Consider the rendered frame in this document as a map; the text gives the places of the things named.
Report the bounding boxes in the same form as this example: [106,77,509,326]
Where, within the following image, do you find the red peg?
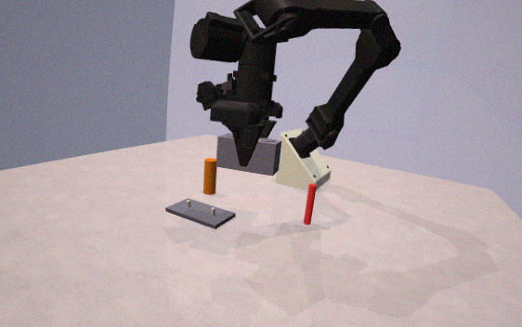
[304,184,316,225]

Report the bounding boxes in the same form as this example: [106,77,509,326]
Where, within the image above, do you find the orange cylinder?
[203,158,216,195]

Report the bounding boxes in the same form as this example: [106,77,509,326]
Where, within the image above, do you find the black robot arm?
[189,0,401,159]

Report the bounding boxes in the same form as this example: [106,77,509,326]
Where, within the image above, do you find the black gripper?
[210,64,283,167]

